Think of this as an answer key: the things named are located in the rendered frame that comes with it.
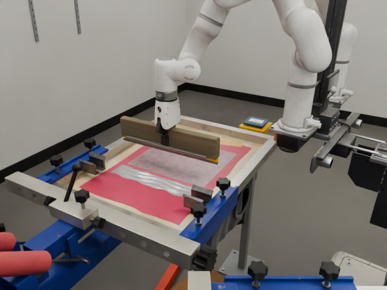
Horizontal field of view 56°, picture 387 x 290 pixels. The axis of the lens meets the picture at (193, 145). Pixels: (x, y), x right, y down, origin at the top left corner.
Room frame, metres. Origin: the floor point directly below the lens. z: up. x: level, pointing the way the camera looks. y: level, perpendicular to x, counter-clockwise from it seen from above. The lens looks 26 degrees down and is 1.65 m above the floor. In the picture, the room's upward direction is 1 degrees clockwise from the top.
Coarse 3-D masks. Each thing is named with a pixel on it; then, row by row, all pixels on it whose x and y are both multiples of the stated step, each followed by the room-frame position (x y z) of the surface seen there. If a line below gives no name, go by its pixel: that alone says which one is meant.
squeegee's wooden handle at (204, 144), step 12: (120, 120) 1.27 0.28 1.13; (132, 120) 1.24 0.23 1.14; (144, 120) 1.24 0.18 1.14; (132, 132) 1.24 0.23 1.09; (144, 132) 1.21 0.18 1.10; (156, 132) 1.19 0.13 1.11; (168, 132) 1.16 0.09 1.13; (180, 132) 1.14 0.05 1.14; (192, 132) 1.13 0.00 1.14; (180, 144) 1.14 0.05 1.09; (192, 144) 1.11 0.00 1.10; (204, 144) 1.09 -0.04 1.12; (216, 144) 1.07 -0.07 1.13; (216, 156) 1.07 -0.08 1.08
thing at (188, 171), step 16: (192, 160) 1.27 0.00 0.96; (224, 160) 1.28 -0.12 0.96; (176, 176) 1.15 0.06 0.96; (192, 176) 1.15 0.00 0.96; (208, 176) 1.15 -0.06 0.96; (224, 176) 1.15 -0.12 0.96; (144, 192) 1.04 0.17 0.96; (160, 192) 1.04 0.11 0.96; (144, 208) 0.95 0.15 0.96; (160, 208) 0.95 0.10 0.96; (176, 208) 0.95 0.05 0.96
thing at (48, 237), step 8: (56, 224) 0.75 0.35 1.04; (64, 224) 0.76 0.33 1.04; (40, 232) 0.72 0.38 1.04; (48, 232) 0.72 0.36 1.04; (56, 232) 0.72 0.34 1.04; (64, 232) 0.72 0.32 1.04; (72, 232) 0.74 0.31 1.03; (80, 232) 0.76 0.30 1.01; (32, 240) 0.69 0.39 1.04; (40, 240) 0.69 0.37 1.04; (48, 240) 0.69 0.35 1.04; (56, 240) 0.70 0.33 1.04; (64, 240) 0.72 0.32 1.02; (24, 248) 0.67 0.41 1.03; (32, 248) 0.67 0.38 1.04; (40, 248) 0.67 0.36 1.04; (48, 248) 0.67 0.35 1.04; (56, 248) 0.69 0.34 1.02; (64, 248) 0.71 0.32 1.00; (56, 256) 0.69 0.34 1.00
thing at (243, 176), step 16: (208, 128) 1.56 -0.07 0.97; (224, 128) 1.52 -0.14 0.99; (112, 144) 1.33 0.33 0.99; (128, 144) 1.38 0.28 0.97; (272, 144) 1.36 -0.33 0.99; (256, 160) 1.22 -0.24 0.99; (64, 176) 1.08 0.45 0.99; (80, 176) 1.14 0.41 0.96; (240, 176) 1.10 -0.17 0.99; (112, 208) 0.90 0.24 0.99; (160, 224) 0.83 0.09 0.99
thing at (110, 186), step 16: (128, 160) 1.27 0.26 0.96; (144, 160) 1.27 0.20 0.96; (160, 160) 1.27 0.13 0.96; (176, 160) 1.27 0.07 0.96; (96, 176) 1.14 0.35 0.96; (112, 176) 1.14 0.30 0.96; (160, 176) 1.15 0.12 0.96; (96, 192) 1.03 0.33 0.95; (112, 192) 1.04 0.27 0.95; (128, 192) 1.04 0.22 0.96
